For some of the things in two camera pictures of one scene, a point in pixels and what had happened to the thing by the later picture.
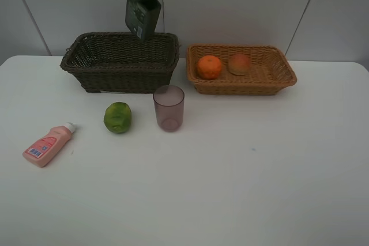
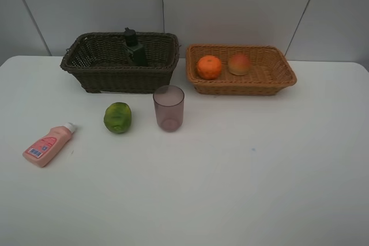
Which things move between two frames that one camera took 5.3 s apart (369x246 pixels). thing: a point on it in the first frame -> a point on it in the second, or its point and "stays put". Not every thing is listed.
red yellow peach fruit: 238,64 stays put
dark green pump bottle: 142,11 -> 135,53
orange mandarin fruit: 209,67 stays put
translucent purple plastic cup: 169,101 stays put
